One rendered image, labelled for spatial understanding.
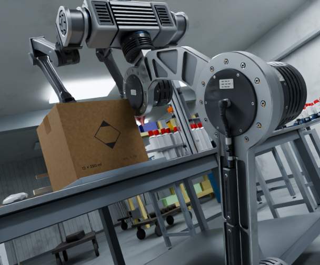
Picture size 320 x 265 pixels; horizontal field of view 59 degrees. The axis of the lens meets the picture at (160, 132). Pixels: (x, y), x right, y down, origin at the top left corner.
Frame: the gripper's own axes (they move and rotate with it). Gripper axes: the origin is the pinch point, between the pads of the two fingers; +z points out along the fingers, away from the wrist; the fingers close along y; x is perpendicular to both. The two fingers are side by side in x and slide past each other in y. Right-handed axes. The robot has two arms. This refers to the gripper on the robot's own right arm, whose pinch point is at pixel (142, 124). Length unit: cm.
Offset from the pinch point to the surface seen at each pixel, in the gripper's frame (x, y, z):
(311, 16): 26, -457, -158
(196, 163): 63, 33, 38
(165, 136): 22.3, 5.4, 16.0
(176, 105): 35.6, 1.5, 1.1
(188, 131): 36.9, 0.2, 18.0
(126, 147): 61, 66, 25
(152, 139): 21.6, 15.8, 15.7
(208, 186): -362, -480, 95
